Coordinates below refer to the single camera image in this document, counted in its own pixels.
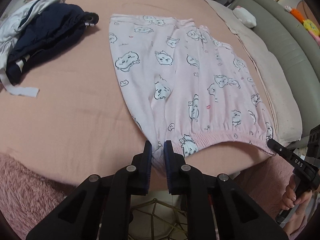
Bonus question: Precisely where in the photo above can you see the white plush toy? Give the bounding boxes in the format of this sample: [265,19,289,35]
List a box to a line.
[232,5,257,28]

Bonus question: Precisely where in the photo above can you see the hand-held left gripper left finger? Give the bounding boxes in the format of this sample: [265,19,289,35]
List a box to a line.
[26,140,153,240]

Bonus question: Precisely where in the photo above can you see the grey padded headboard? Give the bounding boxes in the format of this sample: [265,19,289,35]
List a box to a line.
[229,0,320,143]

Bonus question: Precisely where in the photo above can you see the yellow sponge plush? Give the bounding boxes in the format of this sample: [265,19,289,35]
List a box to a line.
[303,19,320,35]

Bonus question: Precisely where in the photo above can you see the gold wire basket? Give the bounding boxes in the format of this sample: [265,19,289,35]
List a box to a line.
[129,197,193,240]

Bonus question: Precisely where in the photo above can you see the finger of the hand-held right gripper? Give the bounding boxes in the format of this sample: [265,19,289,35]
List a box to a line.
[267,139,295,162]

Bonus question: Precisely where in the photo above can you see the person's right hand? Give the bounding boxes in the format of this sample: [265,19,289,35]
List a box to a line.
[282,174,315,212]

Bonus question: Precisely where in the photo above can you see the navy garment with white stripes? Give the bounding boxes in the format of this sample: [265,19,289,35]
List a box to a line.
[5,4,99,85]

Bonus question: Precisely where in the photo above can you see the orange carrot plush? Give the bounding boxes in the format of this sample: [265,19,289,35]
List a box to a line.
[285,5,304,20]

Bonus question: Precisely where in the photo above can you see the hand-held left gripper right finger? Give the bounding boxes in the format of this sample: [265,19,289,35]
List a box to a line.
[164,140,288,240]

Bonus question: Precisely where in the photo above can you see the pink cartoon print pajama pants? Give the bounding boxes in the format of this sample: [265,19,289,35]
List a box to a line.
[109,14,277,165]

